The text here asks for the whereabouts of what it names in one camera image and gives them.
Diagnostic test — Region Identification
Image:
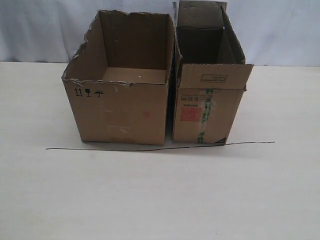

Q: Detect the red printed cardboard box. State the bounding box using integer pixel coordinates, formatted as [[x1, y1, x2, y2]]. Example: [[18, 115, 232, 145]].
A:
[[172, 0, 253, 145]]

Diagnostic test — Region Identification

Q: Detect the torn open cardboard box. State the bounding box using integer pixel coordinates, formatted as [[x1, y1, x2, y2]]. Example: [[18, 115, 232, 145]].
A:
[[61, 10, 175, 145]]

